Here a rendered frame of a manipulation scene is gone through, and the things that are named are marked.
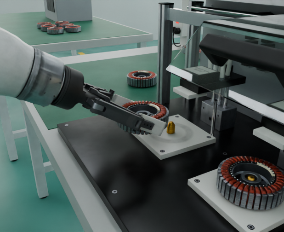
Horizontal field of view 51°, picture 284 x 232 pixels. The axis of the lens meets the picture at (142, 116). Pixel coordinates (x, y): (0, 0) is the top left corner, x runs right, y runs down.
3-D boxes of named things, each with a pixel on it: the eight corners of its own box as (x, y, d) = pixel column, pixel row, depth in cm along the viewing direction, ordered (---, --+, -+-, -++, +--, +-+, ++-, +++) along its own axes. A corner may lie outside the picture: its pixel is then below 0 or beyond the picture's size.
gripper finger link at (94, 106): (84, 88, 56) (77, 89, 51) (109, 100, 56) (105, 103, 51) (79, 99, 57) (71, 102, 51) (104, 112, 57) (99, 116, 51)
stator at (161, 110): (131, 141, 59) (131, 124, 58) (109, 119, 68) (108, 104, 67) (178, 129, 64) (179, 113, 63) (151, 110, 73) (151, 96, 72)
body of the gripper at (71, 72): (41, 95, 57) (84, 109, 63) (53, 111, 51) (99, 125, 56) (57, 59, 56) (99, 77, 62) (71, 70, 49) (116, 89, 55)
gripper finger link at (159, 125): (139, 112, 58) (140, 113, 57) (165, 122, 62) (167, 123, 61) (132, 125, 58) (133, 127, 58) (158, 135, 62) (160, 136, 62)
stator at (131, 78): (154, 89, 107) (154, 79, 106) (123, 87, 109) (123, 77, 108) (158, 79, 117) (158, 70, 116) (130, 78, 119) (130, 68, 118)
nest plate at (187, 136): (160, 160, 63) (160, 155, 62) (128, 130, 74) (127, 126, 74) (215, 142, 69) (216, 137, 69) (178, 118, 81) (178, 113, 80)
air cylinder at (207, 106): (219, 131, 74) (221, 111, 72) (199, 119, 80) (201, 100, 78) (234, 126, 76) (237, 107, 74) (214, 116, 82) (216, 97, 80)
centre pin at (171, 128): (169, 134, 70) (169, 124, 69) (164, 131, 72) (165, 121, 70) (176, 132, 71) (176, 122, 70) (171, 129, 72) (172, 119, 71)
